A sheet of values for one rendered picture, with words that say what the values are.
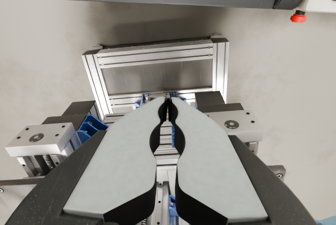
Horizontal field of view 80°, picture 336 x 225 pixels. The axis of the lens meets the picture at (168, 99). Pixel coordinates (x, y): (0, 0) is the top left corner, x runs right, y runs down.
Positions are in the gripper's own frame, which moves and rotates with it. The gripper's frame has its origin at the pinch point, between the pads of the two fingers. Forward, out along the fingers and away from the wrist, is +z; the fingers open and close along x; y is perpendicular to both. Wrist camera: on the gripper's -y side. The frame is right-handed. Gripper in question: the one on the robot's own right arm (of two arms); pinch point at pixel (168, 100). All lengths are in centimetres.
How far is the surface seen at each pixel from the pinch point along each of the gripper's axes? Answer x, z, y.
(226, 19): 36, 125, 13
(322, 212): 181, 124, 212
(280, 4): 19.7, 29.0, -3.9
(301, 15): 33, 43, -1
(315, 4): 24.5, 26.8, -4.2
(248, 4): 14.2, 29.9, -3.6
